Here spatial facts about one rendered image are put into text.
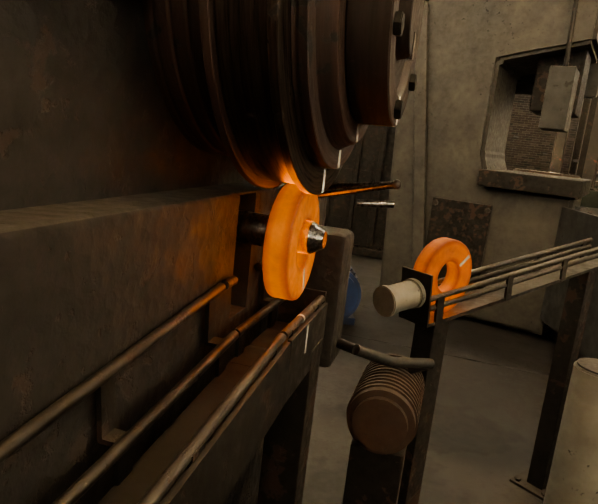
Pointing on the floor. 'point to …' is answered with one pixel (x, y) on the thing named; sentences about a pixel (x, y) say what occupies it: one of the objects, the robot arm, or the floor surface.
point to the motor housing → (381, 432)
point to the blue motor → (352, 298)
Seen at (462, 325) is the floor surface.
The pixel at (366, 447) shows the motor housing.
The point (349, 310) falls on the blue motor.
